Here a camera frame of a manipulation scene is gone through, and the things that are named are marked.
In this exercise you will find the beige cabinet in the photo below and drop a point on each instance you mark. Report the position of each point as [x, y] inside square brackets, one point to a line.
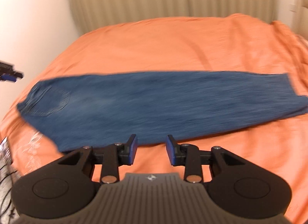
[300, 9]

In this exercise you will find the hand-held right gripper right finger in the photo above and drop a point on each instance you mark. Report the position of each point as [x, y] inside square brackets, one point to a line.
[170, 149]

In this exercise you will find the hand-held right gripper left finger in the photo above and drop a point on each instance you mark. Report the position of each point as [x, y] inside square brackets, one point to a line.
[133, 149]

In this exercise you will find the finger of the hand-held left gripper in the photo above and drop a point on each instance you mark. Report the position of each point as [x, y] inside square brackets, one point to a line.
[7, 77]

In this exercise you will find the blue denim pants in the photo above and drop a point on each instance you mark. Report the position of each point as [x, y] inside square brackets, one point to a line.
[156, 106]

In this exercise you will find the grey patterned rug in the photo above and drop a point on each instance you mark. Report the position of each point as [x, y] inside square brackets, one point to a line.
[4, 204]

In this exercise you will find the orange embroidered bed sheet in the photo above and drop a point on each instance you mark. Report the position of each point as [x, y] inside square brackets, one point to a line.
[168, 50]

